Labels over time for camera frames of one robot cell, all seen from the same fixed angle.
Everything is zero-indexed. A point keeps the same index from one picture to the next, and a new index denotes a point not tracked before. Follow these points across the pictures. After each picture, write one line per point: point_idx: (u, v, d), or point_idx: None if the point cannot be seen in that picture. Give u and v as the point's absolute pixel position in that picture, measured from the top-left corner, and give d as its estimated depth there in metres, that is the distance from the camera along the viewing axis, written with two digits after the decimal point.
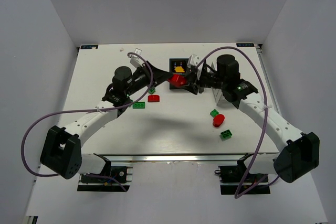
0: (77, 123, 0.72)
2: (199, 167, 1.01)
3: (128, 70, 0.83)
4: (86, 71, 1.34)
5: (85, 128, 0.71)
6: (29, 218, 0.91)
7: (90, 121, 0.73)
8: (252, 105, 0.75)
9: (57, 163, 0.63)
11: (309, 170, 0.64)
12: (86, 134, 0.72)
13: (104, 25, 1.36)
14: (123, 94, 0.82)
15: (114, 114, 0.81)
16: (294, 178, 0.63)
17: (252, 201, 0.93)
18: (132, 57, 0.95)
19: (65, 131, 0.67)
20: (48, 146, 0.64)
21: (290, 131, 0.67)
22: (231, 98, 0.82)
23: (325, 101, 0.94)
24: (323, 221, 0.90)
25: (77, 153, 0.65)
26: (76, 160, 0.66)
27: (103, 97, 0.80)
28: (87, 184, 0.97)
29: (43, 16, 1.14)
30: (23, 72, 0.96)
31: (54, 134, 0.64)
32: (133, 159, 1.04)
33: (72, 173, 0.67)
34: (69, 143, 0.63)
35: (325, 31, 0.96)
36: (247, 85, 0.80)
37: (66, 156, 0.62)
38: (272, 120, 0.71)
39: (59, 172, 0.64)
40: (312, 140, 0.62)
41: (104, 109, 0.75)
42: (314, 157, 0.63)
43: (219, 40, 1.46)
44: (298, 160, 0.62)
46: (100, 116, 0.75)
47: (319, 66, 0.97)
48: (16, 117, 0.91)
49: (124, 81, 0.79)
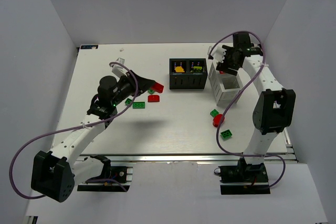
0: (63, 144, 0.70)
2: (199, 167, 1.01)
3: (112, 78, 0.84)
4: (86, 71, 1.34)
5: (73, 148, 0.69)
6: (28, 218, 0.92)
7: (77, 140, 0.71)
8: (252, 62, 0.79)
9: (49, 188, 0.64)
11: (282, 124, 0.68)
12: (75, 153, 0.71)
13: (104, 24, 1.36)
14: (109, 104, 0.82)
15: (102, 127, 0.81)
16: (264, 125, 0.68)
17: (253, 201, 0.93)
18: (114, 66, 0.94)
19: (52, 156, 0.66)
20: (37, 172, 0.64)
21: (274, 85, 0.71)
22: (238, 56, 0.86)
23: (325, 101, 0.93)
24: (323, 221, 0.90)
25: (68, 174, 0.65)
26: (68, 182, 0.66)
27: (87, 111, 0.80)
28: (87, 184, 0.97)
29: (43, 15, 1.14)
30: (22, 72, 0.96)
31: (41, 160, 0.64)
32: (133, 159, 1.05)
33: (66, 194, 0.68)
34: (58, 168, 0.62)
35: (325, 31, 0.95)
36: (256, 48, 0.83)
37: (58, 180, 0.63)
38: (262, 74, 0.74)
39: (53, 196, 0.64)
40: (289, 94, 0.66)
41: (90, 125, 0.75)
42: (287, 113, 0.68)
43: (219, 40, 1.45)
44: (271, 106, 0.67)
46: (86, 132, 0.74)
47: (319, 66, 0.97)
48: (15, 117, 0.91)
49: (110, 90, 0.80)
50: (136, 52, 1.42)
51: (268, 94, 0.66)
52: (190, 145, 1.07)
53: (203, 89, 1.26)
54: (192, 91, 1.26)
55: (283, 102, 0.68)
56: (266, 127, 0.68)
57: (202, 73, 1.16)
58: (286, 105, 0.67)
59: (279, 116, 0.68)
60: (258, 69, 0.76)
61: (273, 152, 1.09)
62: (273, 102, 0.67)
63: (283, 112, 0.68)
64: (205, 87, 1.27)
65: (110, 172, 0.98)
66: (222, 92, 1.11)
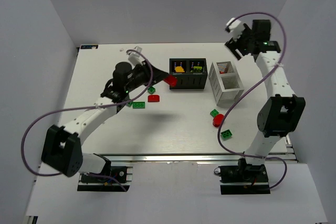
0: (76, 121, 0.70)
2: (199, 167, 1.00)
3: (128, 64, 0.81)
4: (86, 71, 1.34)
5: (85, 126, 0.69)
6: (28, 217, 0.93)
7: (89, 119, 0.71)
8: (266, 60, 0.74)
9: (58, 162, 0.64)
11: (285, 130, 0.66)
12: (85, 131, 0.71)
13: (104, 24, 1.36)
14: (123, 90, 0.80)
15: (113, 110, 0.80)
16: (266, 128, 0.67)
17: (252, 201, 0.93)
18: (130, 53, 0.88)
19: (64, 131, 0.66)
20: (48, 146, 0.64)
21: (284, 90, 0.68)
22: (253, 48, 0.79)
23: (325, 101, 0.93)
24: (323, 221, 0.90)
25: (78, 151, 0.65)
26: (77, 158, 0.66)
27: (102, 94, 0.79)
28: (87, 184, 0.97)
29: (43, 15, 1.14)
30: (22, 72, 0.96)
31: (53, 134, 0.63)
32: (133, 159, 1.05)
33: (74, 171, 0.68)
34: (69, 142, 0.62)
35: (325, 31, 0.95)
36: (273, 43, 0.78)
37: (67, 154, 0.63)
38: (274, 76, 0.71)
39: (60, 170, 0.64)
40: (298, 102, 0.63)
41: (103, 106, 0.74)
42: (293, 121, 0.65)
43: (219, 40, 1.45)
44: (276, 112, 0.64)
46: (98, 113, 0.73)
47: (319, 66, 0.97)
48: (15, 117, 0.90)
49: (125, 75, 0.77)
50: None
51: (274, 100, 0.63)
52: (190, 145, 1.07)
53: (203, 89, 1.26)
54: (192, 91, 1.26)
55: (291, 108, 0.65)
56: (268, 130, 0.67)
57: (202, 73, 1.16)
58: (293, 112, 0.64)
59: (283, 122, 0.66)
60: (271, 68, 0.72)
61: (272, 152, 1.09)
62: (280, 108, 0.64)
63: (289, 118, 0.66)
64: (205, 87, 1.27)
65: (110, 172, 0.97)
66: (222, 92, 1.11)
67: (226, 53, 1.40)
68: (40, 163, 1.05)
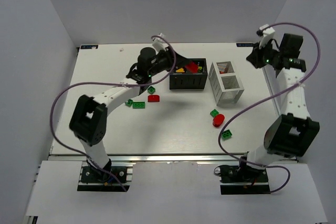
0: (104, 94, 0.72)
2: (199, 167, 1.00)
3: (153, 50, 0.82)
4: (86, 71, 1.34)
5: (112, 99, 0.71)
6: (29, 218, 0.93)
7: (116, 94, 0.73)
8: (287, 76, 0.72)
9: (83, 130, 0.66)
11: (292, 152, 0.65)
12: (111, 106, 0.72)
13: (104, 24, 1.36)
14: (145, 74, 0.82)
15: (136, 92, 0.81)
16: (271, 147, 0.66)
17: (252, 201, 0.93)
18: (155, 39, 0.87)
19: (93, 101, 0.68)
20: (77, 113, 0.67)
21: (299, 110, 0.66)
22: (277, 63, 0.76)
23: (325, 101, 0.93)
24: (323, 221, 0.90)
25: (103, 121, 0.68)
26: (102, 128, 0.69)
27: (126, 75, 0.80)
28: (87, 184, 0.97)
29: (43, 14, 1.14)
30: (22, 71, 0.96)
31: (83, 102, 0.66)
32: (133, 159, 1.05)
33: (97, 140, 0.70)
34: (97, 110, 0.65)
35: (325, 31, 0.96)
36: (299, 62, 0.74)
37: (94, 122, 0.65)
38: (291, 94, 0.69)
39: (85, 138, 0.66)
40: (311, 126, 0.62)
41: (128, 85, 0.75)
42: (303, 146, 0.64)
43: (219, 40, 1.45)
44: (285, 133, 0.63)
46: (124, 91, 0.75)
47: (319, 66, 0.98)
48: (15, 117, 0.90)
49: (148, 61, 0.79)
50: (136, 52, 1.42)
51: (286, 120, 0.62)
52: (190, 145, 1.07)
53: (203, 89, 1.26)
54: (192, 91, 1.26)
55: (302, 131, 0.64)
56: (273, 149, 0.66)
57: (202, 73, 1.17)
58: (304, 135, 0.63)
59: (291, 144, 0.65)
60: (290, 86, 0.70)
61: None
62: (290, 129, 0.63)
63: (298, 141, 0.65)
64: (205, 87, 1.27)
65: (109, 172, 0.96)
66: (222, 92, 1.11)
67: (226, 54, 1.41)
68: (40, 163, 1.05)
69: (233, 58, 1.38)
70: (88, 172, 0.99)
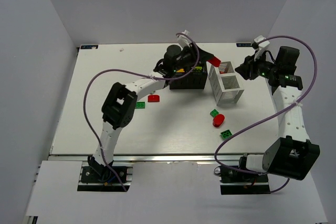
0: (134, 83, 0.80)
2: (199, 167, 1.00)
3: (177, 46, 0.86)
4: (86, 71, 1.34)
5: (141, 89, 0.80)
6: (28, 217, 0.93)
7: (145, 84, 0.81)
8: (284, 95, 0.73)
9: (114, 114, 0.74)
11: (293, 177, 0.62)
12: (139, 95, 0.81)
13: (104, 24, 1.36)
14: (170, 70, 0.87)
15: (161, 84, 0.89)
16: (272, 170, 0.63)
17: (252, 201, 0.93)
18: (179, 36, 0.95)
19: (125, 89, 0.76)
20: (109, 98, 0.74)
21: (298, 132, 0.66)
22: (274, 81, 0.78)
23: (325, 101, 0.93)
24: (324, 221, 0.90)
25: (132, 108, 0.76)
26: (129, 114, 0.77)
27: (154, 69, 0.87)
28: (87, 184, 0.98)
29: (43, 15, 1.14)
30: (22, 71, 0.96)
31: (117, 88, 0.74)
32: (133, 159, 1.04)
33: (124, 124, 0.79)
34: (128, 98, 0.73)
35: (326, 31, 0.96)
36: (295, 79, 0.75)
37: (125, 107, 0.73)
38: (289, 115, 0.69)
39: (115, 121, 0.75)
40: (311, 149, 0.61)
41: (156, 78, 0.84)
42: (303, 169, 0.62)
43: (220, 40, 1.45)
44: (285, 157, 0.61)
46: (152, 83, 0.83)
47: (320, 66, 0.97)
48: (15, 117, 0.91)
49: (174, 58, 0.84)
50: (136, 52, 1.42)
51: (286, 142, 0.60)
52: (190, 145, 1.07)
53: (203, 89, 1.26)
54: (192, 91, 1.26)
55: (302, 154, 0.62)
56: (273, 172, 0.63)
57: (202, 73, 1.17)
58: (304, 158, 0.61)
59: (291, 167, 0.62)
60: (287, 106, 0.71)
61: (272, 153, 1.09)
62: (290, 152, 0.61)
63: (298, 165, 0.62)
64: (205, 87, 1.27)
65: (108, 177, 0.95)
66: (222, 92, 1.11)
67: (227, 54, 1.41)
68: (40, 163, 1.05)
69: (233, 58, 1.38)
70: (88, 172, 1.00)
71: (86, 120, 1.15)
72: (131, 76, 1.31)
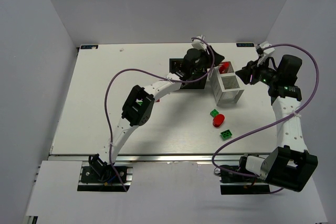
0: (152, 86, 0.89)
2: (199, 167, 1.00)
3: (194, 52, 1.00)
4: (86, 71, 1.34)
5: (158, 92, 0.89)
6: (28, 217, 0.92)
7: (162, 86, 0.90)
8: (282, 105, 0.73)
9: (133, 114, 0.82)
11: (290, 187, 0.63)
12: (157, 96, 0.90)
13: (104, 24, 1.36)
14: (188, 71, 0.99)
15: (178, 86, 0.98)
16: (269, 180, 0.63)
17: (252, 201, 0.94)
18: (195, 41, 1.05)
19: (144, 91, 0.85)
20: (130, 98, 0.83)
21: (296, 142, 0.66)
22: (273, 91, 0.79)
23: (325, 101, 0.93)
24: (323, 221, 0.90)
25: (149, 109, 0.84)
26: (147, 114, 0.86)
27: (171, 70, 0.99)
28: (87, 184, 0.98)
29: (43, 15, 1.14)
30: (23, 71, 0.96)
31: (136, 91, 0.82)
32: (133, 159, 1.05)
33: (142, 123, 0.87)
34: (146, 100, 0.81)
35: (326, 31, 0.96)
36: (294, 90, 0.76)
37: (143, 108, 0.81)
38: (287, 125, 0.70)
39: (134, 120, 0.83)
40: (309, 160, 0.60)
41: (172, 80, 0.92)
42: (300, 180, 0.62)
43: (220, 40, 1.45)
44: (283, 167, 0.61)
46: (169, 85, 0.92)
47: (320, 66, 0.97)
48: (15, 117, 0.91)
49: (191, 62, 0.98)
50: (136, 53, 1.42)
51: (283, 153, 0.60)
52: (190, 145, 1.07)
53: (203, 89, 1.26)
54: (192, 91, 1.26)
55: (300, 164, 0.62)
56: (270, 182, 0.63)
57: None
58: (302, 169, 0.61)
59: (289, 178, 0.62)
60: (286, 116, 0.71)
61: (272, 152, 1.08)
62: (287, 163, 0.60)
63: (296, 176, 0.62)
64: (205, 87, 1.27)
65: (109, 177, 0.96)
66: (222, 92, 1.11)
67: (227, 54, 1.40)
68: (40, 163, 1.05)
69: (233, 58, 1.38)
70: (88, 172, 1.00)
71: (86, 121, 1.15)
72: (132, 76, 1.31)
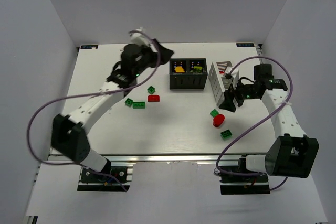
0: (81, 109, 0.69)
2: (199, 167, 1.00)
3: (136, 46, 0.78)
4: (86, 71, 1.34)
5: (90, 114, 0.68)
6: (28, 217, 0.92)
7: (94, 106, 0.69)
8: (273, 97, 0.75)
9: (65, 149, 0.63)
11: (297, 175, 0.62)
12: (92, 120, 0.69)
13: (104, 24, 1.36)
14: (130, 73, 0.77)
15: (121, 96, 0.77)
16: (276, 172, 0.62)
17: (252, 201, 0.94)
18: (134, 35, 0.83)
19: (70, 119, 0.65)
20: (56, 132, 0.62)
21: (294, 129, 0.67)
22: (260, 87, 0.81)
23: (325, 100, 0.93)
24: (323, 221, 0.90)
25: (84, 139, 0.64)
26: (84, 145, 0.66)
27: (107, 78, 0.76)
28: (87, 184, 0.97)
29: (43, 14, 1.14)
30: (23, 71, 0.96)
31: (59, 123, 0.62)
32: (133, 159, 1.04)
33: (82, 156, 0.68)
34: (74, 131, 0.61)
35: (326, 31, 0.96)
36: (279, 81, 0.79)
37: (73, 142, 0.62)
38: (282, 114, 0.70)
39: (69, 157, 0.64)
40: (311, 144, 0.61)
41: (108, 92, 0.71)
42: (305, 166, 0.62)
43: (220, 40, 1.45)
44: (287, 156, 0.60)
46: (104, 100, 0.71)
47: (320, 65, 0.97)
48: (16, 117, 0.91)
49: (133, 59, 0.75)
50: None
51: (285, 141, 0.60)
52: (190, 145, 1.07)
53: (203, 89, 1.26)
54: (192, 91, 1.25)
55: (302, 150, 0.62)
56: (277, 173, 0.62)
57: (202, 73, 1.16)
58: (306, 154, 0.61)
59: (294, 166, 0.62)
60: (279, 106, 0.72)
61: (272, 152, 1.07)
62: (291, 150, 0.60)
63: (301, 162, 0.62)
64: (205, 87, 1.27)
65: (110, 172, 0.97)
66: (222, 92, 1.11)
67: (227, 54, 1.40)
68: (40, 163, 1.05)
69: (233, 58, 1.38)
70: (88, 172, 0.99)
71: None
72: None
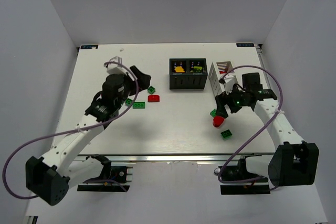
0: (56, 150, 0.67)
2: (199, 168, 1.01)
3: (116, 77, 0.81)
4: (86, 71, 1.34)
5: (65, 155, 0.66)
6: (28, 217, 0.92)
7: (70, 147, 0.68)
8: (265, 107, 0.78)
9: (41, 192, 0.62)
11: (303, 183, 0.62)
12: (68, 160, 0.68)
13: (104, 24, 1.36)
14: (111, 103, 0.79)
15: (100, 129, 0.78)
16: (283, 181, 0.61)
17: (252, 201, 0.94)
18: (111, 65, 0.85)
19: (43, 162, 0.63)
20: (29, 176, 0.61)
21: (292, 136, 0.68)
22: (250, 98, 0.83)
23: (325, 100, 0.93)
24: (323, 221, 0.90)
25: (60, 181, 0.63)
26: (61, 187, 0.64)
27: (85, 111, 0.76)
28: (87, 184, 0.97)
29: (42, 14, 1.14)
30: (22, 71, 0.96)
31: (32, 166, 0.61)
32: (133, 159, 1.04)
33: (60, 198, 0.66)
34: (47, 175, 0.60)
35: (326, 30, 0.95)
36: (268, 92, 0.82)
37: (47, 186, 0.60)
38: (277, 122, 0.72)
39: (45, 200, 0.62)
40: (311, 149, 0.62)
41: (84, 128, 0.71)
42: (310, 173, 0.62)
43: (220, 40, 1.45)
44: (291, 164, 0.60)
46: (81, 137, 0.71)
47: (320, 65, 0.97)
48: (15, 116, 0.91)
49: (114, 89, 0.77)
50: (136, 53, 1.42)
51: (287, 148, 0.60)
52: (190, 145, 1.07)
53: (202, 89, 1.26)
54: (192, 91, 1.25)
55: (303, 157, 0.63)
56: (284, 183, 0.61)
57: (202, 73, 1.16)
58: (307, 160, 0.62)
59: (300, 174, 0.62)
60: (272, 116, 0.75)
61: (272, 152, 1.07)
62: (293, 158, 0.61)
63: (305, 170, 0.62)
64: (205, 87, 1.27)
65: (110, 173, 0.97)
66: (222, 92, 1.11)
67: (227, 54, 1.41)
68: None
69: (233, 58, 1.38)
70: None
71: None
72: None
